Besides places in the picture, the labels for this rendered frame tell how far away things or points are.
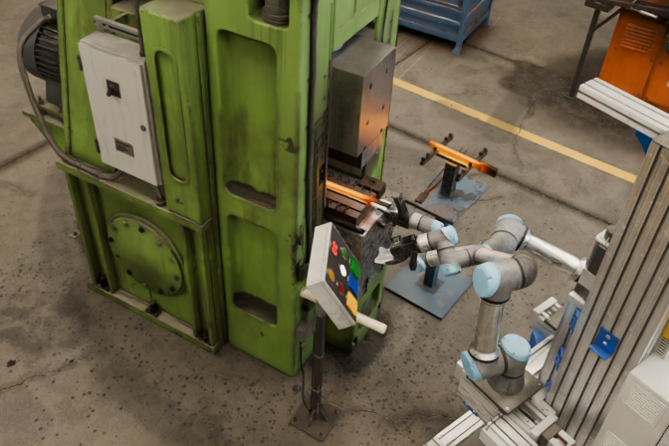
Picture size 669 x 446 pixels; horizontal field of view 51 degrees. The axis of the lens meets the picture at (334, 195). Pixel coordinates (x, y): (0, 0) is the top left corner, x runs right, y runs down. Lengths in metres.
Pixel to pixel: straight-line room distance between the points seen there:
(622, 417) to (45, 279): 3.27
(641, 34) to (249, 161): 3.95
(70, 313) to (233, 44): 2.13
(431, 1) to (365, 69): 4.00
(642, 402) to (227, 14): 2.01
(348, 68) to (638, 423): 1.68
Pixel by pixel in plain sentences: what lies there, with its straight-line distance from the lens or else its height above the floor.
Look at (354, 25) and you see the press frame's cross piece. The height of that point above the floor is 1.87.
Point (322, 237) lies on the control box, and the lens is 2.88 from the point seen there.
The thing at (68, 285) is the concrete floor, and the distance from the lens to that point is 4.50.
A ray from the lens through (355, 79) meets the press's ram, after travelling 2.81.
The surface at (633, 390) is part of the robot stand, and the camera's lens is 2.68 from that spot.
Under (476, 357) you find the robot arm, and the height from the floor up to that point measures 1.06.
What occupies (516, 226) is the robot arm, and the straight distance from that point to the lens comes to 3.15.
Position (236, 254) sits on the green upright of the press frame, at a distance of 3.51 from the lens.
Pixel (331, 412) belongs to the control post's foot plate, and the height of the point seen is 0.01.
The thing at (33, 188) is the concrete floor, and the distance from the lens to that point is 5.27.
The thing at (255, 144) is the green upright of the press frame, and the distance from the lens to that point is 3.00.
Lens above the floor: 3.16
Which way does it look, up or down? 40 degrees down
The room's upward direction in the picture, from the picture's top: 3 degrees clockwise
